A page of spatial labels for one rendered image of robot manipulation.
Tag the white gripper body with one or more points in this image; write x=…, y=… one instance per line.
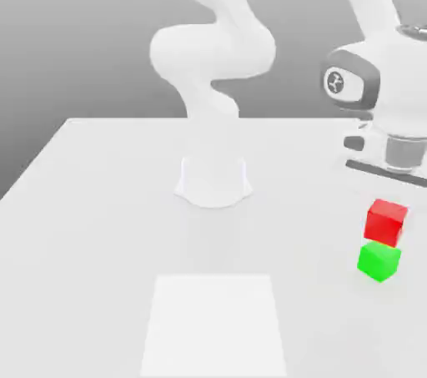
x=383, y=173

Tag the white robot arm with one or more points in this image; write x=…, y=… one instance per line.
x=213, y=51

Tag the small red cube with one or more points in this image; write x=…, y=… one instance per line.
x=383, y=224

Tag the small green cube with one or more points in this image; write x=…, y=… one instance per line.
x=378, y=261

